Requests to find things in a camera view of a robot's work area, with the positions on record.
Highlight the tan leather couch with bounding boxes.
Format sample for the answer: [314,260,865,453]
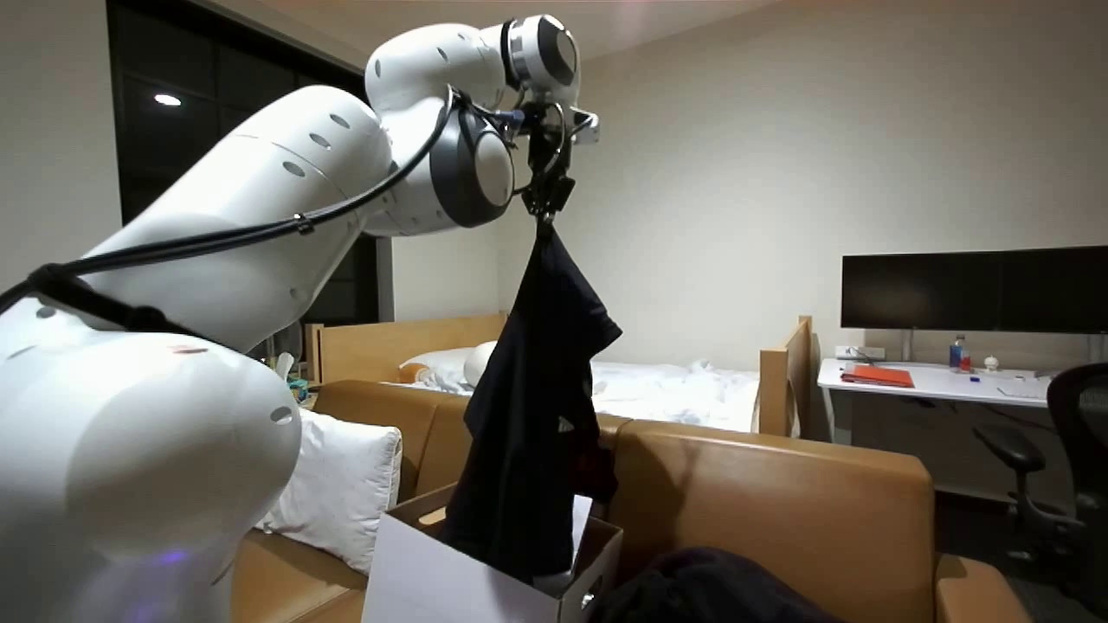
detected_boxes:
[230,377,1036,623]

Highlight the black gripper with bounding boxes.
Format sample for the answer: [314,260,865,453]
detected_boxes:
[520,101,577,225]

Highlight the red orange flat item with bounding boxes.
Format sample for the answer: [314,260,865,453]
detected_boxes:
[839,360,916,393]

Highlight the black garment heap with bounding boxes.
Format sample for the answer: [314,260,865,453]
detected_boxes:
[590,545,839,623]

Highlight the white couch pillow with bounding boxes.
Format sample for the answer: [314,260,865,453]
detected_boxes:
[251,407,410,576]

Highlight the white bed with bedding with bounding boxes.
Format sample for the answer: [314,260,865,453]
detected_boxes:
[396,340,765,437]

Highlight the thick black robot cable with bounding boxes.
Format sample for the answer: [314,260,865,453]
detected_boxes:
[0,85,467,329]

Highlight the dark window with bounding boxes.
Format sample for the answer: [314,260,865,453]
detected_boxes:
[104,0,388,332]

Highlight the white desk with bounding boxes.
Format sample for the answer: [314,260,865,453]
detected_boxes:
[812,352,1108,416]

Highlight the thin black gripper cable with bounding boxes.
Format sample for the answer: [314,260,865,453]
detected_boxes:
[460,94,603,155]

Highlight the black office chair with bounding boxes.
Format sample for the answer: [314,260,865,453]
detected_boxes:
[968,360,1108,585]

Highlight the white cardboard box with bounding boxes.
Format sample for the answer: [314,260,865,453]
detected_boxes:
[359,483,627,623]

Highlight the dark jersey with white stripes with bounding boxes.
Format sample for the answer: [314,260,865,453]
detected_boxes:
[441,210,627,583]

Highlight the black flat screen monitor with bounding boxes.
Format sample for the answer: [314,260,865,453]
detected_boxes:
[839,244,1108,340]

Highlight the white bed pillow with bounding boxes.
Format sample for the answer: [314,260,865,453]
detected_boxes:
[400,340,502,397]

